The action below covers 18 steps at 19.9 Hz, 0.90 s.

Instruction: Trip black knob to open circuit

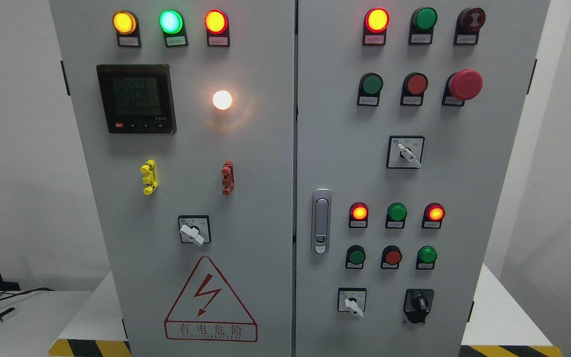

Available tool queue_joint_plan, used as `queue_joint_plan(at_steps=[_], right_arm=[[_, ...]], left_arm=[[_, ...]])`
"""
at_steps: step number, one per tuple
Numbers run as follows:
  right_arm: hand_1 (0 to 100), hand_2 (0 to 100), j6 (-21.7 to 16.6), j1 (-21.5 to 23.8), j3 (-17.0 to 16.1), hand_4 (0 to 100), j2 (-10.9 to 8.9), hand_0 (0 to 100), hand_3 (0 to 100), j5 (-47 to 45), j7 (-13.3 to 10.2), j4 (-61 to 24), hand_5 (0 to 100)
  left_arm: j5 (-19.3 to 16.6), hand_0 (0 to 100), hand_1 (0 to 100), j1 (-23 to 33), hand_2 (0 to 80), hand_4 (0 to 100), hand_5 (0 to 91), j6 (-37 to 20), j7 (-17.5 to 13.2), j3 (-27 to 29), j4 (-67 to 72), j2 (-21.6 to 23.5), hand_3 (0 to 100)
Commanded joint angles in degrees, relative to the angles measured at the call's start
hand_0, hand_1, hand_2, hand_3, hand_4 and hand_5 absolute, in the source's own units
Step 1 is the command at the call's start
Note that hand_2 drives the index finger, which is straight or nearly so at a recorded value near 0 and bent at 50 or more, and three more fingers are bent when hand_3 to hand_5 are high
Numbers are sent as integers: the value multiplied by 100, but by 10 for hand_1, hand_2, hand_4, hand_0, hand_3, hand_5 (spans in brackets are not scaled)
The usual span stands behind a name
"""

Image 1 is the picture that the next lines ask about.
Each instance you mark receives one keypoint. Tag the yellow terminal link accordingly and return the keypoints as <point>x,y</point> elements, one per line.
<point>149,179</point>

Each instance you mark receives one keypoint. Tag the red terminal link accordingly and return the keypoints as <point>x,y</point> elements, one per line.
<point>228,180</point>

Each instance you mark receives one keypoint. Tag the red lit indicator lower left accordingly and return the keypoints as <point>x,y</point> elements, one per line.
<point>358,215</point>

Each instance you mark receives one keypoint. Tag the red lit indicator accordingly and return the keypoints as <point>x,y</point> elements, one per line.
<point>433,216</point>
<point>358,215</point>
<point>375,25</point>

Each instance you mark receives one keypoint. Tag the white lit indicator lamp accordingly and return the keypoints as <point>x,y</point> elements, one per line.
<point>222,100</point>

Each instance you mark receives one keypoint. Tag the green push button lower left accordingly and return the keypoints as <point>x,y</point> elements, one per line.
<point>355,257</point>

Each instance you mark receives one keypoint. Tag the green push button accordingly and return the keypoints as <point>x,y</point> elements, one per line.
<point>426,258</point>
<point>370,86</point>
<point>355,257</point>

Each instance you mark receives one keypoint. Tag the green indicator lower middle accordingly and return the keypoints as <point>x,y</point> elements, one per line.
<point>396,216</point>

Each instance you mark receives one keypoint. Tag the grey left cabinet door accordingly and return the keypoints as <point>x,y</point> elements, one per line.
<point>251,229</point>

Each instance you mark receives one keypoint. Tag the grey cabinet door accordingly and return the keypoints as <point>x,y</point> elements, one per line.
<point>251,229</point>
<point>343,147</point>

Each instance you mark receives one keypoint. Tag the green push button upper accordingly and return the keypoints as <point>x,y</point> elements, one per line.
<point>370,86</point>

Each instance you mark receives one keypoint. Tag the red push button lower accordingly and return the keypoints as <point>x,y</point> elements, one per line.
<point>391,257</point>

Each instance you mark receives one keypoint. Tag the red push button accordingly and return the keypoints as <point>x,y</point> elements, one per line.
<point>391,257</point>
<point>413,89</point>

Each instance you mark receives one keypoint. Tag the grey right cabinet door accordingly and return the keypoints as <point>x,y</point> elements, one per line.
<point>343,147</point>

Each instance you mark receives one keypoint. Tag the red lit indicator lower right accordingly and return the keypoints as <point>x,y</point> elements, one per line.
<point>433,216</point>

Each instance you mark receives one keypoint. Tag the red electric hazard warning sign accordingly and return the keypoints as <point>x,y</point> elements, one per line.
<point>208,309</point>

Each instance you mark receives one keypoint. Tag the red push button upper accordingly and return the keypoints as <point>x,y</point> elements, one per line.
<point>413,89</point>

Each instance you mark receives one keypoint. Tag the green push button lower right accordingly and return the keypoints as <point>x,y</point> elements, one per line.
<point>426,258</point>

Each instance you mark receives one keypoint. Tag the black digital power meter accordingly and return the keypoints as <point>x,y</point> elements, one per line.
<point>137,98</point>

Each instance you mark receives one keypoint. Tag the red-orange indicator light left door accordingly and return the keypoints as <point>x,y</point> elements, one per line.
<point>217,28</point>

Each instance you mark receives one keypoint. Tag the red lit indicator top right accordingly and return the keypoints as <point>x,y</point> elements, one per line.
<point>375,25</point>

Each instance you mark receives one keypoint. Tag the green lit indicator light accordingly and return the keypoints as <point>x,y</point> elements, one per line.
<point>173,28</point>

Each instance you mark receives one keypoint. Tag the red emergency stop mushroom button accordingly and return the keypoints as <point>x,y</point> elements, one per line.
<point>462,86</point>

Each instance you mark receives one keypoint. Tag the green indicator top right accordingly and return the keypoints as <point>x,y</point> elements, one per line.
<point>422,25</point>

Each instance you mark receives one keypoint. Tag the yellow indicator light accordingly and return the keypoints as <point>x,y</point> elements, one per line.
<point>127,28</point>

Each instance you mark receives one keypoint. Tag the dark red buzzer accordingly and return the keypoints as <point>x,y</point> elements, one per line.
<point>469,23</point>

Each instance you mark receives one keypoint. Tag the small white usb adapter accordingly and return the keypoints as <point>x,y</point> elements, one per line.
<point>5,315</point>

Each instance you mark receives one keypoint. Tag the silver door latch handle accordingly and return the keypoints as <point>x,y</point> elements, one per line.
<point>320,220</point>

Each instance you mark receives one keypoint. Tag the white selector switch left door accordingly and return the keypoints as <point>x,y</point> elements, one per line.
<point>194,229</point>

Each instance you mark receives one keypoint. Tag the white selector switch upper right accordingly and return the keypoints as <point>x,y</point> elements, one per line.
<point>405,152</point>

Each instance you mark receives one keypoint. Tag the white selector switch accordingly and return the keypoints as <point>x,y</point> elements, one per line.
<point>352,301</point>
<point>405,152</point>

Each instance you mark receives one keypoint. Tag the white selector switch lower right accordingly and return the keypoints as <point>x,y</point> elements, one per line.
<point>352,301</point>

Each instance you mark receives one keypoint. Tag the black rotary knob switch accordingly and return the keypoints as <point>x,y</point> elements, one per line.
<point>417,304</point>

